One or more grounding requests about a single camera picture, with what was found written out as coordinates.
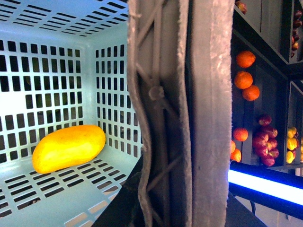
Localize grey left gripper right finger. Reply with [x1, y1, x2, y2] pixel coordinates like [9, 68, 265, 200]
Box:
[188, 0, 234, 227]

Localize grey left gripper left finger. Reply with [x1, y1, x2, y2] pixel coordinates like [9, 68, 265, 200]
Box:
[127, 0, 192, 227]

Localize light blue plastic basket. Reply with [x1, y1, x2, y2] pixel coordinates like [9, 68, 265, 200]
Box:
[0, 0, 142, 227]

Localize yellow mango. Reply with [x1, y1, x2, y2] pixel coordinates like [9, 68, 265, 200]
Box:
[32, 125, 106, 174]

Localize orange top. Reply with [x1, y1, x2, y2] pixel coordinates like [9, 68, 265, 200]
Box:
[236, 51, 256, 68]

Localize orange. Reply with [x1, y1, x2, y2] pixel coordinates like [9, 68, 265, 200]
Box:
[236, 51, 256, 68]
[242, 85, 260, 101]
[234, 71, 253, 89]

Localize orange middle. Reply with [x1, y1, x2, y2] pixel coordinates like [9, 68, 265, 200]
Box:
[234, 71, 253, 89]

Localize orange lower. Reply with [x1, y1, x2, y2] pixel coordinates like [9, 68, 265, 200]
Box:
[242, 85, 260, 101]

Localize orange small bottom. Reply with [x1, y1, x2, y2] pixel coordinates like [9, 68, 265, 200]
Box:
[232, 128, 249, 142]

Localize red apple pile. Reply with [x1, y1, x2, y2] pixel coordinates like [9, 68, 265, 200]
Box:
[252, 113, 279, 167]

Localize yellow apple pile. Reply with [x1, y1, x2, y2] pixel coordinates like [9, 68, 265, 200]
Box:
[286, 127, 300, 164]

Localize black fruit display shelf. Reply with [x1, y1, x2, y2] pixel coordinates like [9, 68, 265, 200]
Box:
[231, 0, 303, 220]

